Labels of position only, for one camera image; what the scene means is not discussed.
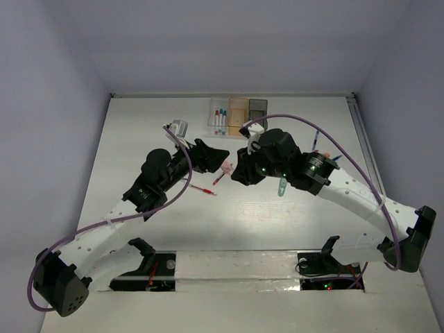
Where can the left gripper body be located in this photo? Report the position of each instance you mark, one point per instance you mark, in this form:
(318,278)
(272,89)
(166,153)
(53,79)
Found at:
(200,164)

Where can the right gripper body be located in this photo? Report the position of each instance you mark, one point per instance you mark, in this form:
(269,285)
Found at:
(255,166)

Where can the pink highlighter marker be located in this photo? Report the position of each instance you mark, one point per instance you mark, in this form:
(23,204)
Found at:
(227,167)

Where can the red gel pen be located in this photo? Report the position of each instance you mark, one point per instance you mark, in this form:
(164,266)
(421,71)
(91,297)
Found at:
(218,179)

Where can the green highlighter marker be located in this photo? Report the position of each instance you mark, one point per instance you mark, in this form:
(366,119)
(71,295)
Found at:
(282,187)

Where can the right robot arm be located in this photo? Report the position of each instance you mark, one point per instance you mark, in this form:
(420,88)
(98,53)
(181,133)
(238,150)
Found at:
(406,230)

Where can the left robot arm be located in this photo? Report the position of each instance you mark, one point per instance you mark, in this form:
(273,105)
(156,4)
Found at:
(66,272)

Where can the red pen thin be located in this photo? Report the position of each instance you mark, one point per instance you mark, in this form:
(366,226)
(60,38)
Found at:
(206,191)

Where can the clear plastic container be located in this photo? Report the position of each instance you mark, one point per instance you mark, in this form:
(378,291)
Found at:
(217,103)

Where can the blue capped white marker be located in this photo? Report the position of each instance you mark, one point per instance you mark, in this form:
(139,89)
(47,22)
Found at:
(224,119)

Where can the teal capped white marker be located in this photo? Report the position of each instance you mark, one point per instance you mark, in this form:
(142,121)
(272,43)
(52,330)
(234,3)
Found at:
(220,117)

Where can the grey plastic container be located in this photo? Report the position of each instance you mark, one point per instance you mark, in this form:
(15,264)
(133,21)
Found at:
(257,108)

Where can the orange plastic container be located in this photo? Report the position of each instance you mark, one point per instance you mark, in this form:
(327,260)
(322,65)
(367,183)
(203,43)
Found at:
(237,115)

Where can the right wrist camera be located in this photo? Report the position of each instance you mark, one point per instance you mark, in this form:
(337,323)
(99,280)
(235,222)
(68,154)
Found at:
(251,131)

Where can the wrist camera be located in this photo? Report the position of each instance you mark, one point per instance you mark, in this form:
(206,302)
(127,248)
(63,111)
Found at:
(251,131)
(178,128)

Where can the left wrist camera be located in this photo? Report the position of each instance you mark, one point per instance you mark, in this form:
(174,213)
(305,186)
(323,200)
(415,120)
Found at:
(178,128)

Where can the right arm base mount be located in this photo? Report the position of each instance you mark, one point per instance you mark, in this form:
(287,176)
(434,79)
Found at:
(319,271)

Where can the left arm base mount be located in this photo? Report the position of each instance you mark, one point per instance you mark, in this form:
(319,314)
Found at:
(155,272)

